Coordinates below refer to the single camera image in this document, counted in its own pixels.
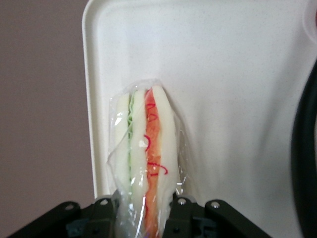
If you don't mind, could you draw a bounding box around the triangle sandwich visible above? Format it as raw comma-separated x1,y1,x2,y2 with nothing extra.
106,78,189,238

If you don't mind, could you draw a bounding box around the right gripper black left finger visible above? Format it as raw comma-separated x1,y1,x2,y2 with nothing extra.
7,197,118,238

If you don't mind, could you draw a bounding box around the cream plastic serving tray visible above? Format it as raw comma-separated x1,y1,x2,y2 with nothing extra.
81,0,317,238

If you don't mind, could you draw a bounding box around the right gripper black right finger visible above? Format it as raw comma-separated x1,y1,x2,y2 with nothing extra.
165,195,274,238

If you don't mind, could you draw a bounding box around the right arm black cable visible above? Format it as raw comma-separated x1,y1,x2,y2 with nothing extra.
290,58,317,238

